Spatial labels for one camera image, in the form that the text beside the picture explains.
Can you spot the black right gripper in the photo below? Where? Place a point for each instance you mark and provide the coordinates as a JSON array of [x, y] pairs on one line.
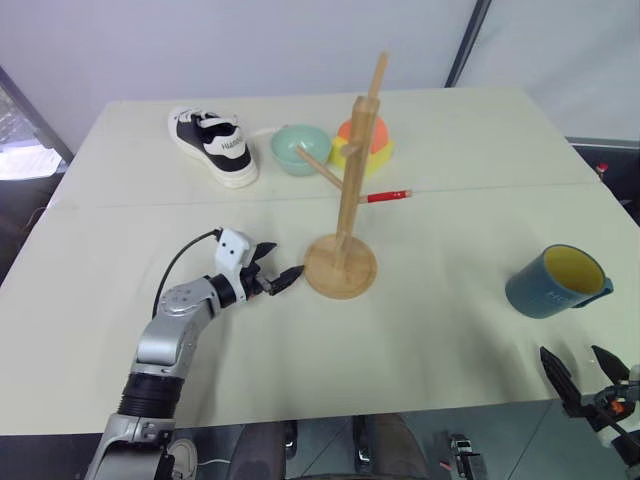
[[607, 405]]

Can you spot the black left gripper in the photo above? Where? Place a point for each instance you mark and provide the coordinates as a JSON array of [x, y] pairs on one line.
[[255, 282]]

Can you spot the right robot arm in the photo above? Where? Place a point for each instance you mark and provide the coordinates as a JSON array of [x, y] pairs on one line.
[[629, 452]]

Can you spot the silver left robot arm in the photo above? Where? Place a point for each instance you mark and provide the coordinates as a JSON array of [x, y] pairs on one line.
[[159, 345]]

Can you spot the wooden mug tree stand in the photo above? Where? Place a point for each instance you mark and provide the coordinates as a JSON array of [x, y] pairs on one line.
[[340, 272]]

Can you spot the blue mug with yellow inside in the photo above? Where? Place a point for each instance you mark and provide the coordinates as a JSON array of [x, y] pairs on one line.
[[537, 295]]

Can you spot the teal bowl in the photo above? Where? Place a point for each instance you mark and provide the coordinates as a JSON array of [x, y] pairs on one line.
[[295, 150]]

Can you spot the black and white sneaker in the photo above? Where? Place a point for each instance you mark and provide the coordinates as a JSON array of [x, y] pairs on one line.
[[220, 150]]

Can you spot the red marker pen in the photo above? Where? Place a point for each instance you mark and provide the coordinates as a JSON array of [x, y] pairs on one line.
[[387, 196]]

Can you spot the orange dome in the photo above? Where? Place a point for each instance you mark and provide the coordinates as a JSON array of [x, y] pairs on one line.
[[380, 132]]

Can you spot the small red knob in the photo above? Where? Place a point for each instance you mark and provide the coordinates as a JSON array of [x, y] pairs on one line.
[[603, 166]]

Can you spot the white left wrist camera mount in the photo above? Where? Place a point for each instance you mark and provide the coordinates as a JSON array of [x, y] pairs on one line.
[[232, 247]]

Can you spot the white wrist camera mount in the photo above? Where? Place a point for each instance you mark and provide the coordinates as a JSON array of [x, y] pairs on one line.
[[232, 247], [608, 438]]

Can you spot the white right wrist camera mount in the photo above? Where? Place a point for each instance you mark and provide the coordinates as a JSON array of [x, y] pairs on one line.
[[608, 438]]

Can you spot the black metal bracket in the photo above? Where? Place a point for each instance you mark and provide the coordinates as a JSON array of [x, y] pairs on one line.
[[465, 457]]

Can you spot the dark slanted frame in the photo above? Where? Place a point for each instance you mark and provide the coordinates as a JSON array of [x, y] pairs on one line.
[[35, 117]]

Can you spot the dark window frame post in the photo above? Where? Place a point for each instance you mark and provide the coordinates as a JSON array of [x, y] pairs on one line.
[[465, 45]]

